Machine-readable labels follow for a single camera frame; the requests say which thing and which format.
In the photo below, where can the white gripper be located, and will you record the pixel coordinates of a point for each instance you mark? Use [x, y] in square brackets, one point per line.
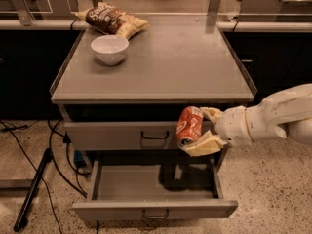
[232, 126]

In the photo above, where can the red coke can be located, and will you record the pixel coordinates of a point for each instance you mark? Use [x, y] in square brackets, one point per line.
[189, 126]

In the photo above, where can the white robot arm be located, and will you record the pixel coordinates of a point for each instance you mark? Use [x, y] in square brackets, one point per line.
[286, 114]

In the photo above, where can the closed top drawer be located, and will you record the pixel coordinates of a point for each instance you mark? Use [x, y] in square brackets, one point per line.
[98, 136]

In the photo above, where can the open middle drawer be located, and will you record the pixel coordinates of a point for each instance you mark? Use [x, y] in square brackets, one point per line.
[155, 192]

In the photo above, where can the grey drawer cabinet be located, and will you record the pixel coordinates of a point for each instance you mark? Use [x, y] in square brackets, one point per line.
[174, 63]

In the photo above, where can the white bowl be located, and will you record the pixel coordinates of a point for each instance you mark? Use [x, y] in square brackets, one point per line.
[110, 49]

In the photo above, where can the blue power strip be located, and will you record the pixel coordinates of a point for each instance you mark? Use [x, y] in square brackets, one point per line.
[78, 159]

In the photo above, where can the brown chip bag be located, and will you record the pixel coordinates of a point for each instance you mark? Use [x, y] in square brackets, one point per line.
[110, 20]

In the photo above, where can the black bar on floor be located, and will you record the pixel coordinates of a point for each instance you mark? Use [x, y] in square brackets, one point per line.
[21, 221]

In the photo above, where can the white horizontal rail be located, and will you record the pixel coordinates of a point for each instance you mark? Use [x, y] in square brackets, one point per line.
[296, 27]

